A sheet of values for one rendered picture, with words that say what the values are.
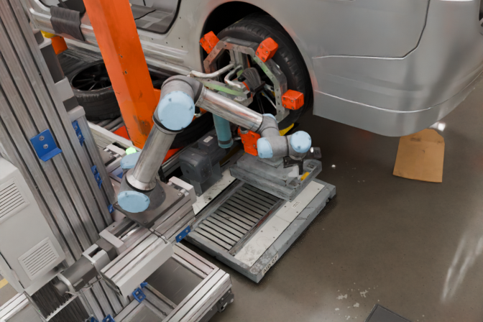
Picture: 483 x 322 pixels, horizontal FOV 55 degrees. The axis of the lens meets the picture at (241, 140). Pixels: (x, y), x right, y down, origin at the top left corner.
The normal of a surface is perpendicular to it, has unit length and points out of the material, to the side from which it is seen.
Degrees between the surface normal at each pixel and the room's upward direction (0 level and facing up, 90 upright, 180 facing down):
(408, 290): 0
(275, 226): 0
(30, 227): 90
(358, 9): 90
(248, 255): 0
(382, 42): 90
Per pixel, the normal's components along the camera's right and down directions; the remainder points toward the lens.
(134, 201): 0.03, 0.67
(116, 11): 0.76, 0.29
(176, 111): 0.15, 0.48
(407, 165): -0.13, -0.81
